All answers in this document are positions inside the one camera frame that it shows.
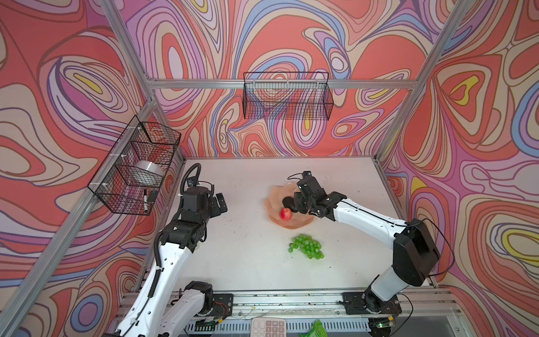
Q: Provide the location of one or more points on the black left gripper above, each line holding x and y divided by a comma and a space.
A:
215, 209

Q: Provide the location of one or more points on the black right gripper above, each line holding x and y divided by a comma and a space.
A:
297, 197

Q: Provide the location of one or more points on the dark fake avocado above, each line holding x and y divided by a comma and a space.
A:
288, 202

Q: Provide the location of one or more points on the red fake apple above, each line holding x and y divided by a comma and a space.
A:
286, 214

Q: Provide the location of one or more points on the green fake grape bunch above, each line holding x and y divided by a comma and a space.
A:
307, 245

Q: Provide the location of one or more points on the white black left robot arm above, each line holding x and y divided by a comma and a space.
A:
151, 314

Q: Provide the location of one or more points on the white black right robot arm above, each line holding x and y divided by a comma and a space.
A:
414, 252

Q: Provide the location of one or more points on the pink flower-shaped fruit bowl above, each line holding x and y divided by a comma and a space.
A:
273, 206

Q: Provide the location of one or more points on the silver tape roll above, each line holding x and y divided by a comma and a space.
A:
147, 169

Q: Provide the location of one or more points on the green plastic bag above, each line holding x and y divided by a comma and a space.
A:
317, 330

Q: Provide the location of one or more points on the white keypad calculator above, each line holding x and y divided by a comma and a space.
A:
268, 327

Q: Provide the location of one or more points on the black wire basket left wall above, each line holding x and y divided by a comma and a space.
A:
130, 179

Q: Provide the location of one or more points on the black wire basket wall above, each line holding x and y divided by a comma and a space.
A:
130, 179
287, 95

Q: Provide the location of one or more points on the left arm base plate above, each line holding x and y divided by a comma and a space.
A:
222, 306

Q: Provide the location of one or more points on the black wire basket back wall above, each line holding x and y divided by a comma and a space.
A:
287, 95

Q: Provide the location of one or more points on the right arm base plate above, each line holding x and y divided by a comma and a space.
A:
357, 303

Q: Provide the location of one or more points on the aluminium front rail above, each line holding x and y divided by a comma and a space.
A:
329, 303

